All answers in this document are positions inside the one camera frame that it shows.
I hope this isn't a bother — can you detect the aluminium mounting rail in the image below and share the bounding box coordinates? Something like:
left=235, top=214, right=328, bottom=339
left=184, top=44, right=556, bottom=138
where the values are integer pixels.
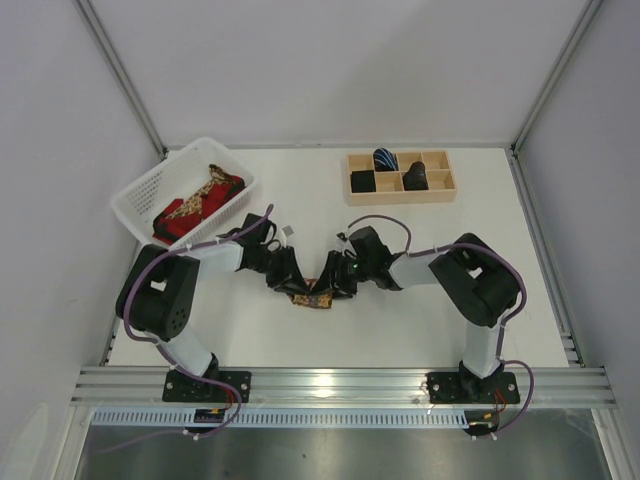
left=71, top=366, right=616, bottom=409

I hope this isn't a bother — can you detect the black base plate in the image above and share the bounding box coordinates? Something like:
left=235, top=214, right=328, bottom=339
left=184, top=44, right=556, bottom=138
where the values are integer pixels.
left=162, top=370, right=251, bottom=403
left=426, top=371, right=521, bottom=405

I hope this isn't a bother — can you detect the rolled black tie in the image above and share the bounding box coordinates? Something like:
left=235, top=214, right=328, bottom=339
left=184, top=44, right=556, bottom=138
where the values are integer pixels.
left=350, top=170, right=376, bottom=193

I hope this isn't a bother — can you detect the rolled dark brown tie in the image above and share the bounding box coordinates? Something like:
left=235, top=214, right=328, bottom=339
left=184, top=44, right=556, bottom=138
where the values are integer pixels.
left=402, top=161, right=429, bottom=191

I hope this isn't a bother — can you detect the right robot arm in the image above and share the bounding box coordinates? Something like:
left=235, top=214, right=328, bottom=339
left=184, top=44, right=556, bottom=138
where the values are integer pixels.
left=310, top=226, right=528, bottom=403

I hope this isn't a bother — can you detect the colourful patterned tie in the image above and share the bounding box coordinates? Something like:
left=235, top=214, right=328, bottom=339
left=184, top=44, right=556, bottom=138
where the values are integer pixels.
left=289, top=294, right=333, bottom=310

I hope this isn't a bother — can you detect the red tie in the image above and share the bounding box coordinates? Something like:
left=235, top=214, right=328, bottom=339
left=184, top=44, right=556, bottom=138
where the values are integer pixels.
left=153, top=175, right=245, bottom=245

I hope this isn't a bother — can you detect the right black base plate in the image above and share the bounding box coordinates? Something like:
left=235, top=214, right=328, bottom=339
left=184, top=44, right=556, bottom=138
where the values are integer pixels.
left=426, top=371, right=521, bottom=405

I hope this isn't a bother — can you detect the white slotted cable duct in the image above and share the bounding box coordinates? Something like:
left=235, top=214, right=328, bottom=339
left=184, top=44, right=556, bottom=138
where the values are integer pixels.
left=91, top=406, right=469, bottom=429

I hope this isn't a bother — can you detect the white plastic basket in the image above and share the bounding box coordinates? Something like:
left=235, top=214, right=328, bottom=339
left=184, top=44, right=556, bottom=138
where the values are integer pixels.
left=111, top=137, right=258, bottom=249

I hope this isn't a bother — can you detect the beige patterned tie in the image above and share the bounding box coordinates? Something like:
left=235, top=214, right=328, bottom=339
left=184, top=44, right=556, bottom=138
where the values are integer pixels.
left=168, top=164, right=235, bottom=219

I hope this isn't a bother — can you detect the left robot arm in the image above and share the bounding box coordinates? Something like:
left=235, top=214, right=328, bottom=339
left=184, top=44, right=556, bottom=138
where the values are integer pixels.
left=115, top=214, right=310, bottom=387

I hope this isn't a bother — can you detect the rolled blue striped tie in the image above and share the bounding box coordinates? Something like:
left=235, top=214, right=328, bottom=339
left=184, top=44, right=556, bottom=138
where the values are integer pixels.
left=372, top=148, right=399, bottom=172

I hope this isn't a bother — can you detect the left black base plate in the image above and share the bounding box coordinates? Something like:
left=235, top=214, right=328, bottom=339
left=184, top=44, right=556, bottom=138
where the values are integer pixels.
left=162, top=370, right=251, bottom=403

